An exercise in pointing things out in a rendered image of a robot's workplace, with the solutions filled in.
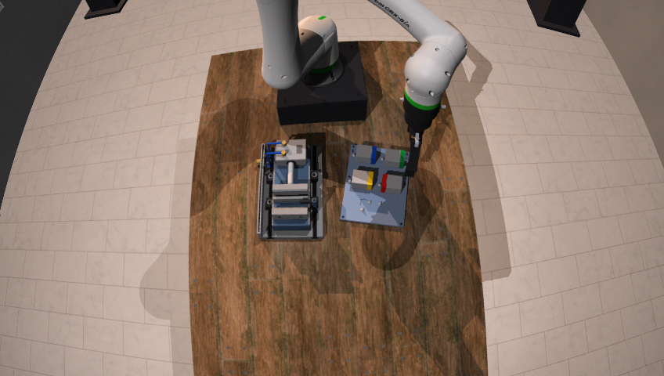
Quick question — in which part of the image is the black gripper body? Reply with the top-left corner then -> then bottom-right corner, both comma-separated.
404,112 -> 432,138

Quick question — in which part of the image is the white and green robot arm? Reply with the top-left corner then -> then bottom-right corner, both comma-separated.
256,0 -> 467,122

